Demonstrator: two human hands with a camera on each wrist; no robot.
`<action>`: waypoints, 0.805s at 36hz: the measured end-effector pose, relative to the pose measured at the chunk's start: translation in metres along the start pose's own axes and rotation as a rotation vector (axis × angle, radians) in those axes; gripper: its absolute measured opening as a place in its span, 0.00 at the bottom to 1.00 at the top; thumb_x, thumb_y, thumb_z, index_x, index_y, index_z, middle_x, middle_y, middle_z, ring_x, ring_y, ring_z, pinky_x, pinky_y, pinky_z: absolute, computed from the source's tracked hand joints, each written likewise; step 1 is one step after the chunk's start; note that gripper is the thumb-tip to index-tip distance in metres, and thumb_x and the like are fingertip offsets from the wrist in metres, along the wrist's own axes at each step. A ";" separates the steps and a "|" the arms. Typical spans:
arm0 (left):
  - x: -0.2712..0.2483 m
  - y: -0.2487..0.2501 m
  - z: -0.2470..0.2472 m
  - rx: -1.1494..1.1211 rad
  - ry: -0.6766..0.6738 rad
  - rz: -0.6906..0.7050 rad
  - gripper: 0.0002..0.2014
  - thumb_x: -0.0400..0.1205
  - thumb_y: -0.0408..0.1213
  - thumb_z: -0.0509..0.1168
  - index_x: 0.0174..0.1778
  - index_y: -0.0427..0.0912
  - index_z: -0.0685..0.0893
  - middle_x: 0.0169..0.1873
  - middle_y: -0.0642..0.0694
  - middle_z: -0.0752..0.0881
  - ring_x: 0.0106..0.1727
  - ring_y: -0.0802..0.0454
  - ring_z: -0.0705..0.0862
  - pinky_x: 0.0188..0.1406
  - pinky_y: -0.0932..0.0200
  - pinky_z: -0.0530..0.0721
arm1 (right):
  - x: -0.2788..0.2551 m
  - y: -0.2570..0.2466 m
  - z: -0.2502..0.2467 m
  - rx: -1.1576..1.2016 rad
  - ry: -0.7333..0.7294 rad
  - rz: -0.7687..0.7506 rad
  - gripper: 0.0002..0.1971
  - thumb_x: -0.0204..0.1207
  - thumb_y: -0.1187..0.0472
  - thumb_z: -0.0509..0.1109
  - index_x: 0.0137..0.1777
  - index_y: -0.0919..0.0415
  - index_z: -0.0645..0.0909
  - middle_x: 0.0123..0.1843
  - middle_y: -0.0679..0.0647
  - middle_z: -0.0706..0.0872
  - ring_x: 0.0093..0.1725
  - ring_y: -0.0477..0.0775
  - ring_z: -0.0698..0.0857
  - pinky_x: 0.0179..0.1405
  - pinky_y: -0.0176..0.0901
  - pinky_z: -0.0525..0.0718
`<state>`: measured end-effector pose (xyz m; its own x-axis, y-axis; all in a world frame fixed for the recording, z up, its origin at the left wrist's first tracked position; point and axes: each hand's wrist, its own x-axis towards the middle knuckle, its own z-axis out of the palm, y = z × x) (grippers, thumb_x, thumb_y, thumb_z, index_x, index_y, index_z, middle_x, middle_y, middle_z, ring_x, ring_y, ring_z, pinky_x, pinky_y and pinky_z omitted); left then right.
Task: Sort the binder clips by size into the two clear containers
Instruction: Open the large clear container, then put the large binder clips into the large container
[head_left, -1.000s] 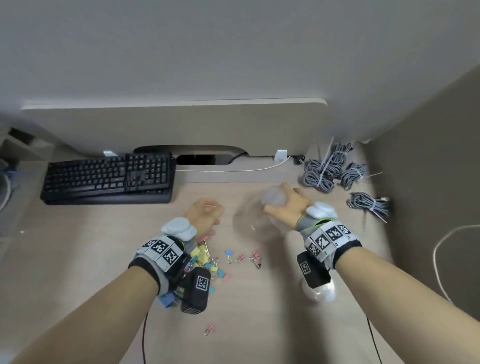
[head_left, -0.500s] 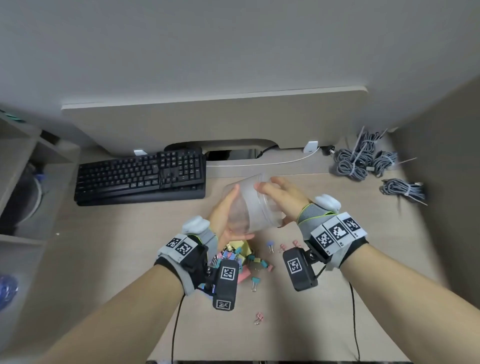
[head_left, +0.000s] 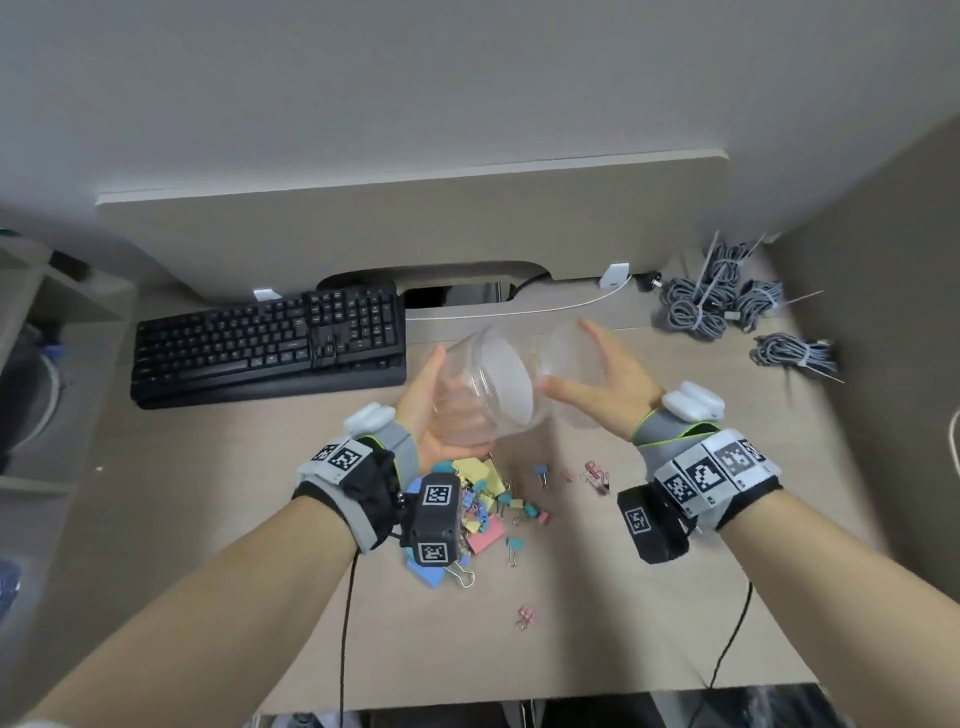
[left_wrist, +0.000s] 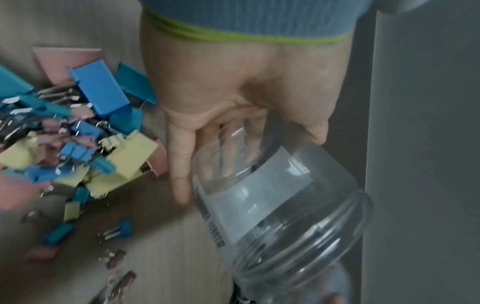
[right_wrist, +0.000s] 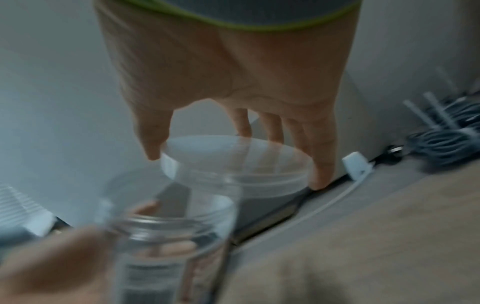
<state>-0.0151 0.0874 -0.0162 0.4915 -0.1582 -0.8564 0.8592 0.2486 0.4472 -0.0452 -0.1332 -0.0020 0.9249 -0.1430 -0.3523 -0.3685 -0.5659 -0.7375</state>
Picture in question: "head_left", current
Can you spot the transparent round plastic lid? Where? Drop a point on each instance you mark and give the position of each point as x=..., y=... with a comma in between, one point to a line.
x=566, y=349

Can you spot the white hand tracker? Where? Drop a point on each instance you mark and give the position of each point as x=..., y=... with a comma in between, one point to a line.
x=694, y=401
x=367, y=418

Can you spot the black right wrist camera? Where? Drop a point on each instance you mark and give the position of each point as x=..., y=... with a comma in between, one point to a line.
x=649, y=532

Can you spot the person's right hand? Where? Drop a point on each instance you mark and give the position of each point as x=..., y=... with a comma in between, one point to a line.
x=622, y=397

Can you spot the large clear plastic jar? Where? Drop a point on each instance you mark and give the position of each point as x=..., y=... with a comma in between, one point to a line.
x=495, y=375

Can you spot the person's white left sleeve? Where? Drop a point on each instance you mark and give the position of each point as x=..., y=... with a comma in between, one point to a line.
x=30, y=724

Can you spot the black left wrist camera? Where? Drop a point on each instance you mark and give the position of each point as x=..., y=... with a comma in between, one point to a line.
x=435, y=525

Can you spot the white right hand tracker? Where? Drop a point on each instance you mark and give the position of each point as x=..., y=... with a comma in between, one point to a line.
x=694, y=401

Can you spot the person's left hand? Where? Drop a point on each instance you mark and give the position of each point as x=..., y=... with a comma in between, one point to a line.
x=424, y=427

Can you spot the grey left marker wristband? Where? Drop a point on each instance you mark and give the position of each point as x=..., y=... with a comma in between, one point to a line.
x=345, y=461

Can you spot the small black object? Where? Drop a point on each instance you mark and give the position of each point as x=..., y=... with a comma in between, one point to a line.
x=67, y=264

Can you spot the black plug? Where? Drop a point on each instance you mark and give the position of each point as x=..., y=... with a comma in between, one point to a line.
x=646, y=283

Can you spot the grey right marker wristband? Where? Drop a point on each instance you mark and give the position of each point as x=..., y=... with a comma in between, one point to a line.
x=712, y=469

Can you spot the black keyboard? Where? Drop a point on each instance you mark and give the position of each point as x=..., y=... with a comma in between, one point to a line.
x=225, y=352

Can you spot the white round device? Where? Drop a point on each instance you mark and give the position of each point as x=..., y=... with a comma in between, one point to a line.
x=45, y=405

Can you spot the person's right forearm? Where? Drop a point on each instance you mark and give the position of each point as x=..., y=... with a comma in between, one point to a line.
x=840, y=592

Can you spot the pile of mixed binder clips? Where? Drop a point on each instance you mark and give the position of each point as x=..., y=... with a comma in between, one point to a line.
x=484, y=532

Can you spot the person's left forearm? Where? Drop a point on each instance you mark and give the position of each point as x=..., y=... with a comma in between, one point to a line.
x=187, y=622

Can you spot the beige wooden shelf unit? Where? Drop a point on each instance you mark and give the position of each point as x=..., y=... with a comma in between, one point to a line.
x=75, y=300

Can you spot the grey marker wristband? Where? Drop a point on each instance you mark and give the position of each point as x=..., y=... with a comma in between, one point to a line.
x=345, y=461
x=712, y=469

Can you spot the white left hand tracker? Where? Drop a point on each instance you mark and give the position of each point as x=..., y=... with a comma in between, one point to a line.
x=367, y=418

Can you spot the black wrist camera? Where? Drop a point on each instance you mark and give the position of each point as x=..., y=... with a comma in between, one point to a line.
x=649, y=532
x=435, y=525

